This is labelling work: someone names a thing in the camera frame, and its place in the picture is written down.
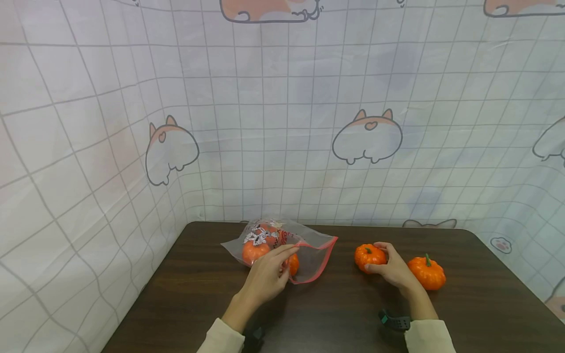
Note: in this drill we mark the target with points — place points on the person's left hand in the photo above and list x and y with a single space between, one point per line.
265 279

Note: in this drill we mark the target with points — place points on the person's right hand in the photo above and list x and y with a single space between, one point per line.
395 269

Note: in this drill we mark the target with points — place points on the person's right thumb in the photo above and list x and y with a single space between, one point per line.
374 268

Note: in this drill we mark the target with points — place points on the person's left thumb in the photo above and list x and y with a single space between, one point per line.
286 274

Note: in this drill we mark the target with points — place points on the person's right index finger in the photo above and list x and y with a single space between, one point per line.
385 246

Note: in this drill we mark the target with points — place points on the person's left index finger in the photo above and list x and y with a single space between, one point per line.
282 250

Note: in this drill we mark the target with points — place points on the small orange toy pumpkin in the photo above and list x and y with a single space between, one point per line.
294 264
427 273
367 256
254 251

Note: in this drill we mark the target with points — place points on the clear zip bag red edge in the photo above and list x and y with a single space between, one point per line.
315 255

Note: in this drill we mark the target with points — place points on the person's right forearm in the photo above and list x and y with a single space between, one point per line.
423 318

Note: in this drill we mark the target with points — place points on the person's left forearm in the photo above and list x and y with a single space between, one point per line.
229 323

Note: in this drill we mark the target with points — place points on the black wrist band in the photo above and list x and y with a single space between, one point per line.
394 321

